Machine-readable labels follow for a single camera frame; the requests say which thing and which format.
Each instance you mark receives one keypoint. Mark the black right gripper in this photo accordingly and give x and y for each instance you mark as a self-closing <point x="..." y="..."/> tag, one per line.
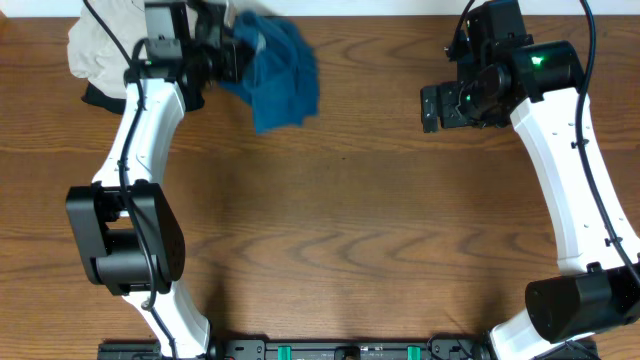
<point x="450" y="116"/>

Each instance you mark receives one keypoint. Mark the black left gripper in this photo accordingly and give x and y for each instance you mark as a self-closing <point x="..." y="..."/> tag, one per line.
<point x="228" y="50"/>

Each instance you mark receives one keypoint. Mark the teal blue t-shirt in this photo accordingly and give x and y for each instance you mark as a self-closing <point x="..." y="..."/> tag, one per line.
<point x="281" y="82"/>

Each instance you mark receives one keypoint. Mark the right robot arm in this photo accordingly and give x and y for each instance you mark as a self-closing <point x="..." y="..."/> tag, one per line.
<point x="540" y="90"/>

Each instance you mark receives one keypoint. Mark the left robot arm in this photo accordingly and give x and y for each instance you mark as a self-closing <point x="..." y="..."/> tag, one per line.
<point x="128" y="238"/>

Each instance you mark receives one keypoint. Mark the black garment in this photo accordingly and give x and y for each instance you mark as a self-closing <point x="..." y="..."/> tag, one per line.
<point x="95" y="97"/>

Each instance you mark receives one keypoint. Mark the beige crumpled garment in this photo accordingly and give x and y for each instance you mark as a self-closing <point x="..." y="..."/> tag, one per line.
<point x="93" y="55"/>

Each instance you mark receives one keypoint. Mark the black mounting rail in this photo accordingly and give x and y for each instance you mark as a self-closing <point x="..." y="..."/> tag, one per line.
<point x="350" y="350"/>

